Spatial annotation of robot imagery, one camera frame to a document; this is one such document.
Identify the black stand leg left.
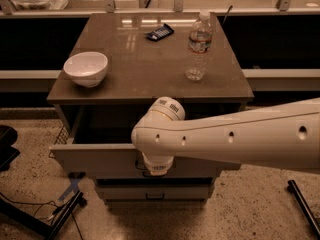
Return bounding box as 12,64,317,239
0,191,86,240

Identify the black chair base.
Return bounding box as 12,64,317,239
0,125,20,171

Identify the dark blue calculator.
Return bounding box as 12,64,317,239
145,24,174,42

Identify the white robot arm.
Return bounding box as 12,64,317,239
131,97,320,175

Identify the white bowl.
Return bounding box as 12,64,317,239
63,51,108,88

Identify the grey drawer cabinet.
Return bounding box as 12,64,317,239
48,13,253,188

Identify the black stand leg right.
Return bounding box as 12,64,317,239
287,180,320,240

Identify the grey drawer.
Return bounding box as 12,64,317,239
50,105,237,184
95,185,214,202

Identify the wire basket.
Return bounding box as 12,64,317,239
48,126,69,159

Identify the blue tape cross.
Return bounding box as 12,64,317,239
58,179,80,202

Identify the clear plastic water bottle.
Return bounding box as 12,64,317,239
185,10,213,81

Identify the black stand leg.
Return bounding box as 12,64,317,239
0,191,86,240
287,180,320,240

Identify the black floor cable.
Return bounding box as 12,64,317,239
0,191,84,240

